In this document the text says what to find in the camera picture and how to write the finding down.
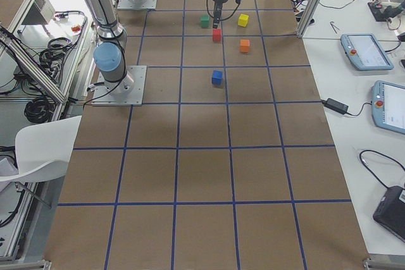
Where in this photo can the yellow wooden block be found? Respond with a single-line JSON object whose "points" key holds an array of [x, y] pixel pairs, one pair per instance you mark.
{"points": [[243, 20]]}

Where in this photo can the orange wooden block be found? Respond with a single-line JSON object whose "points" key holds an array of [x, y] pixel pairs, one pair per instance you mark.
{"points": [[244, 46]]}

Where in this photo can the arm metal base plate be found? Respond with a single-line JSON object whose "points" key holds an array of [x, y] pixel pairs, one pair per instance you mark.
{"points": [[136, 5], [129, 92]]}

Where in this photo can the far blue teach pendant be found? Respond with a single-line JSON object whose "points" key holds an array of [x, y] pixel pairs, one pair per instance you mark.
{"points": [[365, 53]]}

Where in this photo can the blue wooden block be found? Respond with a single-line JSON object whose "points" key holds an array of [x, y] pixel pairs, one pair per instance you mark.
{"points": [[217, 77]]}

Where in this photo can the metal hex key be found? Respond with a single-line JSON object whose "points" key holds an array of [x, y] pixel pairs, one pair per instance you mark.
{"points": [[335, 29]]}

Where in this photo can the green wooden block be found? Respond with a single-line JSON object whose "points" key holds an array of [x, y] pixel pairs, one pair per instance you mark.
{"points": [[204, 21]]}

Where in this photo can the blue teach pendant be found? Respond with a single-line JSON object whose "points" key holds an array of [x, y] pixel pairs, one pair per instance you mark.
{"points": [[387, 106], [365, 53]]}

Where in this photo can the black power adapter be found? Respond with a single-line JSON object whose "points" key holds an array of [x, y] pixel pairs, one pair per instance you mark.
{"points": [[334, 105]]}

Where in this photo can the black laptop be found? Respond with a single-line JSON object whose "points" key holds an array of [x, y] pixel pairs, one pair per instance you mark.
{"points": [[390, 211]]}

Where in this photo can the near blue teach pendant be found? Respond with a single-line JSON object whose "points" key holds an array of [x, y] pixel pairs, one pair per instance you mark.
{"points": [[387, 106]]}

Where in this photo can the white plastic chair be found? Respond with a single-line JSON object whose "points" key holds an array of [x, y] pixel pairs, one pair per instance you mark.
{"points": [[43, 152]]}

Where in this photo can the red wooden block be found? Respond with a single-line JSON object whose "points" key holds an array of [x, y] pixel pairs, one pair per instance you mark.
{"points": [[216, 35]]}

